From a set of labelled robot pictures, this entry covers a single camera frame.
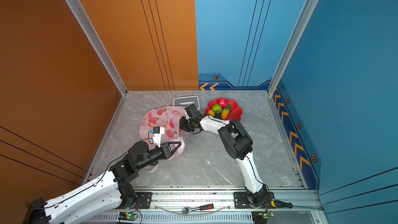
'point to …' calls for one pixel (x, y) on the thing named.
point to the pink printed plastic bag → (161, 125)
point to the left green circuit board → (130, 215)
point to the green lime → (217, 108)
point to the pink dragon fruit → (222, 101)
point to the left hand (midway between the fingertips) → (182, 143)
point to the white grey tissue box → (186, 101)
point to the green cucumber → (226, 111)
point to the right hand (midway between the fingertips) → (176, 127)
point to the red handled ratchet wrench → (185, 210)
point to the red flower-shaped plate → (235, 112)
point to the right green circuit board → (266, 214)
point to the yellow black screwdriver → (281, 204)
